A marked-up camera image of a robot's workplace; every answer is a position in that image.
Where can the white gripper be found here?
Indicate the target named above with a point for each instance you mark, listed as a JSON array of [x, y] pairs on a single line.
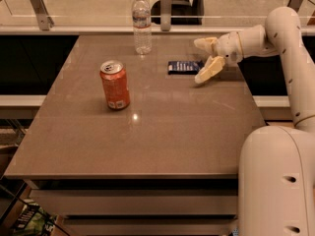
[[229, 48]]

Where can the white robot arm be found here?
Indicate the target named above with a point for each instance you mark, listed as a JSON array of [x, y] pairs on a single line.
[[276, 175]]

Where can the blue rxbar wrapper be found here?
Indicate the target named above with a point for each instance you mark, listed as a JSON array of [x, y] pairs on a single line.
[[184, 67]]

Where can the black office chair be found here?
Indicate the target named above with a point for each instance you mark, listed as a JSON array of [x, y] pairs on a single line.
[[186, 12]]

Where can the clear plastic water bottle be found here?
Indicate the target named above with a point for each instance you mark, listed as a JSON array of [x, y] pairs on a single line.
[[141, 18]]

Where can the orange soda can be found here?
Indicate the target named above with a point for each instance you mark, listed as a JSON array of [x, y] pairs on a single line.
[[114, 81]]

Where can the green black snack bag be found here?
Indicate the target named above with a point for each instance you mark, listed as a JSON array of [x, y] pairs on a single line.
[[33, 221]]

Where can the middle metal glass bracket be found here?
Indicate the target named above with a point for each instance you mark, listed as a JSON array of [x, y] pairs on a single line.
[[165, 15]]

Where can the left metal glass bracket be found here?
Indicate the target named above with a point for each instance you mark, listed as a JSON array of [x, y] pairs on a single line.
[[43, 18]]

